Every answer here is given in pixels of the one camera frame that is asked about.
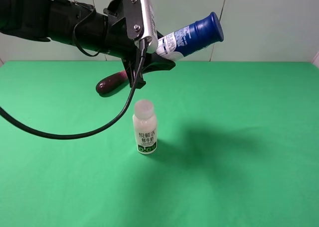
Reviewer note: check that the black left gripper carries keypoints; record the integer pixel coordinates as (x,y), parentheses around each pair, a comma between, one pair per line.
(125,25)

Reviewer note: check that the blue and white bottle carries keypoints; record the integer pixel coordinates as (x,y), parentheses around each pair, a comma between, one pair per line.
(191,38)

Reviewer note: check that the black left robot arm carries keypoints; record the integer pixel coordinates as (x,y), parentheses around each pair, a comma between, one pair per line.
(69,22)

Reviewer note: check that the purple eggplant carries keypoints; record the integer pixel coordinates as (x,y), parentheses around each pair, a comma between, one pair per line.
(112,84)

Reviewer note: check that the white milk bottle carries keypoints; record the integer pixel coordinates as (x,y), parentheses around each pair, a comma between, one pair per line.
(145,127)

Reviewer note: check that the green tablecloth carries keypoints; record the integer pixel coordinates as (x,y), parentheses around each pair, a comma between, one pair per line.
(238,147)

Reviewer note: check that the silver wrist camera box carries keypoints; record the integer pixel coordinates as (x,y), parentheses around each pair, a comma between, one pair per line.
(150,32)

